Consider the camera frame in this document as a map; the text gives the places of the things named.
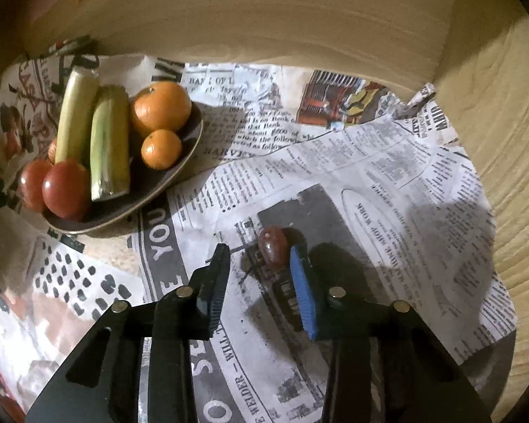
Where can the small tangerine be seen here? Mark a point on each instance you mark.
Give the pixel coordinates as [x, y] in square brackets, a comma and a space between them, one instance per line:
[53, 152]
[161, 149]

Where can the short yellow-green corn piece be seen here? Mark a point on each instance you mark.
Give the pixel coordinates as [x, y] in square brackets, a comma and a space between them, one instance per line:
[77, 114]

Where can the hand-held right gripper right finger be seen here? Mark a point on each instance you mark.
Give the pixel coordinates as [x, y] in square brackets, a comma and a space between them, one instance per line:
[304, 299]

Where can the greenish sugarcane piece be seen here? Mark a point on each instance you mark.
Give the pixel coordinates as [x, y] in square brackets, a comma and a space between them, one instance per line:
[110, 145]

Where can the dark round plate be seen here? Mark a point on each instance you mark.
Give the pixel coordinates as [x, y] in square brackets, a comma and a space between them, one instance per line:
[150, 185]

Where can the small dark red fruit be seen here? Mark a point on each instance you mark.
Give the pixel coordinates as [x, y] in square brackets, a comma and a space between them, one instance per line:
[273, 244]

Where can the newspaper print paper cover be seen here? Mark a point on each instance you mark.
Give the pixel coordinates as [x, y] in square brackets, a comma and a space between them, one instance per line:
[357, 176]

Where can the large orange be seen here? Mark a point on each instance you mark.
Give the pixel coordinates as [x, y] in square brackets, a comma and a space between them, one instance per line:
[161, 105]

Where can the black dotted paper sheet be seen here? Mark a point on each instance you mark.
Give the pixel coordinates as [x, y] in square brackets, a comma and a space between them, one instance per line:
[70, 282]

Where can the red tomato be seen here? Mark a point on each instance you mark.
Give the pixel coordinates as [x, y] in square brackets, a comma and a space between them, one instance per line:
[66, 189]
[31, 185]

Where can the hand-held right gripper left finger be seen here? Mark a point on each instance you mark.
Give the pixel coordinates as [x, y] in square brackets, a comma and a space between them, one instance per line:
[216, 291]

